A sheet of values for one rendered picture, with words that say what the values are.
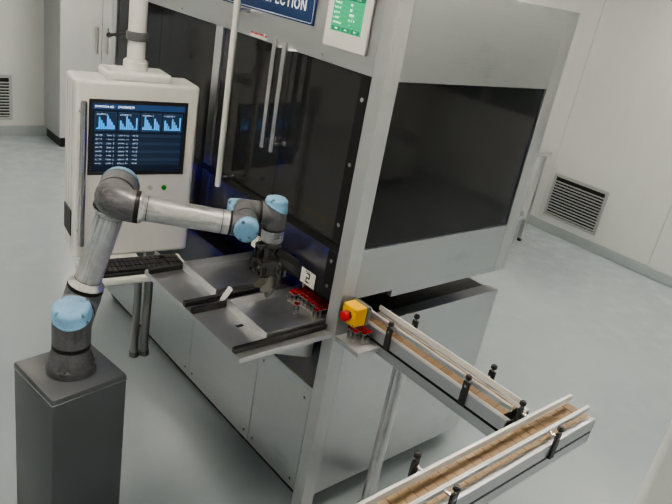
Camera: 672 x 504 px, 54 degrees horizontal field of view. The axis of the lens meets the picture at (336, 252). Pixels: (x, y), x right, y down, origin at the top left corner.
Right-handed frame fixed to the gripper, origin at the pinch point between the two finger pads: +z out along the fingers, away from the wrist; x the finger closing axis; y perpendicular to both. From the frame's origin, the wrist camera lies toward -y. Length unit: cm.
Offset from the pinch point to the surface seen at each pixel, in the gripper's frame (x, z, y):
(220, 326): -9.7, 15.9, 11.5
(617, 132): -126, -13, -484
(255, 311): -13.5, 15.6, -5.9
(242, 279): -37.7, 15.6, -15.7
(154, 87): -89, -50, 3
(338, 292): 10.0, -0.8, -23.4
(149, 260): -76, 21, 6
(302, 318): -2.1, 15.6, -19.5
